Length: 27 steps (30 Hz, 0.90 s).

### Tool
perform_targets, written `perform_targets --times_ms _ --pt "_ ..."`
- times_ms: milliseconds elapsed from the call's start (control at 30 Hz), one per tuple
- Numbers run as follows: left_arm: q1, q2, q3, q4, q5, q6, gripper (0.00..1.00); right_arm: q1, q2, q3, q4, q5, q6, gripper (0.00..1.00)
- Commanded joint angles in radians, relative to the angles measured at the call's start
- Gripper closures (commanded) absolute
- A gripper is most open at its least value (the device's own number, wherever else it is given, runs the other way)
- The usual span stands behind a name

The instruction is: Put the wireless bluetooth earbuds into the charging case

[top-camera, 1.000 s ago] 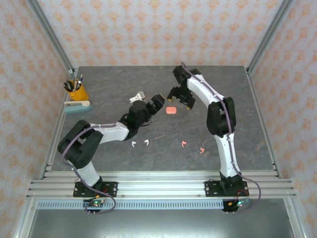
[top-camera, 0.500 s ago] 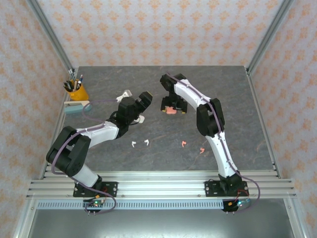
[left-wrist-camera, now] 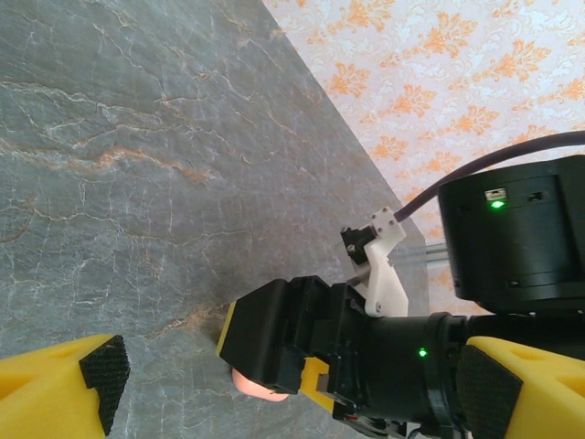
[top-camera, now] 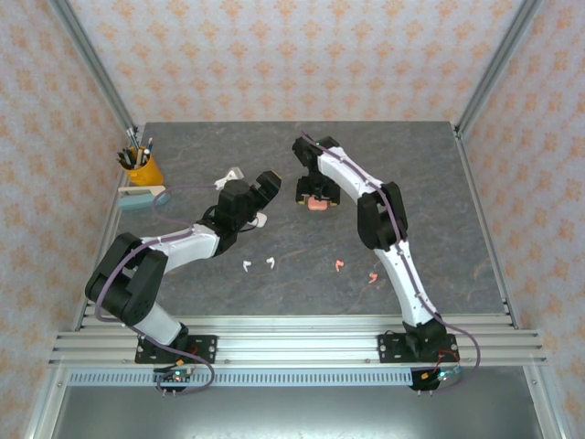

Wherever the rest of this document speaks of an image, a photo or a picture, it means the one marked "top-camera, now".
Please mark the pink earbud charging case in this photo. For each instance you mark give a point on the pink earbud charging case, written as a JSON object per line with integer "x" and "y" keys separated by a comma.
{"x": 317, "y": 205}

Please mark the white earbud charging case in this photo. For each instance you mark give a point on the white earbud charging case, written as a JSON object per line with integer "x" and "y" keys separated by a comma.
{"x": 261, "y": 222}

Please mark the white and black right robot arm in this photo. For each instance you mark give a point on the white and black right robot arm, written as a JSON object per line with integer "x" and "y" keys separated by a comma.
{"x": 411, "y": 283}

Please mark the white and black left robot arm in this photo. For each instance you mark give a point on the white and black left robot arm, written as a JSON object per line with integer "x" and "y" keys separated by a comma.
{"x": 183, "y": 247}

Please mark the yellow metal pen cup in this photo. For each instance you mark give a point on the yellow metal pen cup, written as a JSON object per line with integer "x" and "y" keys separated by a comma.
{"x": 145, "y": 173}

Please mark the blue and beige stapler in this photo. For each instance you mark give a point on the blue and beige stapler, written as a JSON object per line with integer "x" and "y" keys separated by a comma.
{"x": 139, "y": 200}

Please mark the white marker pen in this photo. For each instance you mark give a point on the white marker pen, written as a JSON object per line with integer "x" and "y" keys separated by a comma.
{"x": 148, "y": 151}

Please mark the black pen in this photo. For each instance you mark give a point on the black pen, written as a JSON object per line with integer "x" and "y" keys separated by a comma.
{"x": 124, "y": 159}

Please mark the grey pencil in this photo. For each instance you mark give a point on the grey pencil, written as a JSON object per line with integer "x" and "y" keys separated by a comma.
{"x": 134, "y": 139}
{"x": 130, "y": 139}

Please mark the small green controller board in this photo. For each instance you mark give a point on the small green controller board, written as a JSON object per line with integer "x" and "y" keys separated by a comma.
{"x": 439, "y": 377}
{"x": 176, "y": 377}

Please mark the grey sheet metal panel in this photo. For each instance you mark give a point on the grey sheet metal panel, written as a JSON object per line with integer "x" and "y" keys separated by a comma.
{"x": 292, "y": 411}

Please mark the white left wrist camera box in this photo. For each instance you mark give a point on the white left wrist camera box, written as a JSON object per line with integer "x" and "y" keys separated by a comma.
{"x": 232, "y": 176}

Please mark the aluminium table side rail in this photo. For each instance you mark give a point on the aluminium table side rail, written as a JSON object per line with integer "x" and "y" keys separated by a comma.
{"x": 489, "y": 238}
{"x": 105, "y": 247}

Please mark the aluminium mounting rail beam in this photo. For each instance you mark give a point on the aluminium mounting rail beam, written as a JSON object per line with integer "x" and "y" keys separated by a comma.
{"x": 297, "y": 343}

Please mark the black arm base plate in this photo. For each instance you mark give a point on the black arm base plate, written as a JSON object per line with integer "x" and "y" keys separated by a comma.
{"x": 388, "y": 350}
{"x": 205, "y": 350}

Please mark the aluminium frame post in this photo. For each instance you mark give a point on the aluminium frame post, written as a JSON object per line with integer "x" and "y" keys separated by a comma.
{"x": 498, "y": 64}
{"x": 91, "y": 64}

